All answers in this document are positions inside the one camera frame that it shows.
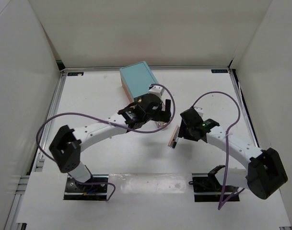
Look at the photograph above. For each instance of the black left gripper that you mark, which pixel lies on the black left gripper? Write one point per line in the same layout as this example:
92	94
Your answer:
162	116

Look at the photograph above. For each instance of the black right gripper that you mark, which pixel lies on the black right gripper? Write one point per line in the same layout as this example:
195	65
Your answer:
182	132

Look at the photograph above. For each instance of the pink makeup pencil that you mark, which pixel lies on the pink makeup pencil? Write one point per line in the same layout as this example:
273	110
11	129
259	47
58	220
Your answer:
174	135

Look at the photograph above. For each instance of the silver black eyeliner pen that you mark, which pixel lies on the silver black eyeliner pen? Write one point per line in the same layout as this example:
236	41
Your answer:
174	142

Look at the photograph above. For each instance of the clear drawer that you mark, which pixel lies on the clear drawer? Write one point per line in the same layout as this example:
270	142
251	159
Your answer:
161	124

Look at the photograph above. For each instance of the teal and orange drawer box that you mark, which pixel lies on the teal and orange drawer box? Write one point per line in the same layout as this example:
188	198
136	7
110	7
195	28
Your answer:
136	79

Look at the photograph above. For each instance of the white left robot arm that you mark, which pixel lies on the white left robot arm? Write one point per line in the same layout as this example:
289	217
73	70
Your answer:
68	143

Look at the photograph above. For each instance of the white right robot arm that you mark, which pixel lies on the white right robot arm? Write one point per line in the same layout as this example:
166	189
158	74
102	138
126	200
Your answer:
263	172

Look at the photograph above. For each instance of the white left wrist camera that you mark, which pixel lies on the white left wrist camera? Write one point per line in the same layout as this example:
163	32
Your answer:
156	90

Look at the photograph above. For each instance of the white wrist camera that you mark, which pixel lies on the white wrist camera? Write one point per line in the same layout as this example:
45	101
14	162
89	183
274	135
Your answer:
156	90
199	111

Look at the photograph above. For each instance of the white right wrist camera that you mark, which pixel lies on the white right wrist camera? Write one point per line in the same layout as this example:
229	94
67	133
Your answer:
199	111

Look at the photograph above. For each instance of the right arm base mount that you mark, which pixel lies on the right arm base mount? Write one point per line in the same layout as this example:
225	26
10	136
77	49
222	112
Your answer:
204	190

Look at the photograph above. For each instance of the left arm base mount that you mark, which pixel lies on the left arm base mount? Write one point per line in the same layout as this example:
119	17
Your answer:
75	191

